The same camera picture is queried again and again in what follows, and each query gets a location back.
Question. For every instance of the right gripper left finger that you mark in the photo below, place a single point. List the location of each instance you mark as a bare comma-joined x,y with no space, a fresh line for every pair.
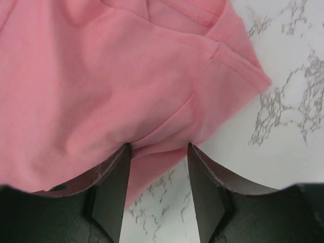
106,185

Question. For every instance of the pink t shirt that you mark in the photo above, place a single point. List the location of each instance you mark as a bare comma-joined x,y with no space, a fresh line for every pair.
79,79

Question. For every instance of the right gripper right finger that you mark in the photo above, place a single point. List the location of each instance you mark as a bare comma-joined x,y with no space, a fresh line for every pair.
211,184

